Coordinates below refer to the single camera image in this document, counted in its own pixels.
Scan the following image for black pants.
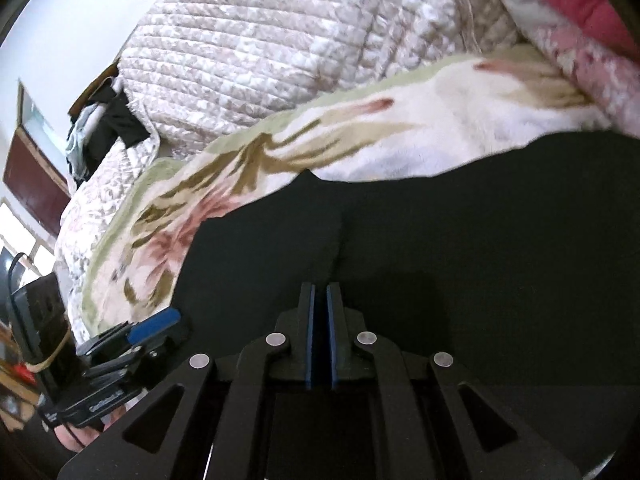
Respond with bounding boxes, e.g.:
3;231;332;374
170;127;640;480

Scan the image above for dark red wooden cabinet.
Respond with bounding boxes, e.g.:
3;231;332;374
2;80;72;238

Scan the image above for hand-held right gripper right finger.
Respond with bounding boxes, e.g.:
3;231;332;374
327;282;583;480

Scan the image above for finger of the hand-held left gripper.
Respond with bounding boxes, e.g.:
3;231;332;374
125;308;190;358
75;323;132;368

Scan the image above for floral fleece blanket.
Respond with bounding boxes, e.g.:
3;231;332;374
82;42;618;343

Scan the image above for quilted beige bedspread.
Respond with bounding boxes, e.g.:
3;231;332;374
54;0;538;286

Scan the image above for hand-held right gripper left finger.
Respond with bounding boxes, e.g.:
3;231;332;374
57;282;316;480

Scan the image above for pile of dark clothes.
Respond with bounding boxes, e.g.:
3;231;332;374
64;74;152;185

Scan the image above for person's left hand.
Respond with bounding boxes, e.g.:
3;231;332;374
54;407;126;456

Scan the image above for pink floral comforter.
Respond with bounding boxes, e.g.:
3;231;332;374
475;0;640;137

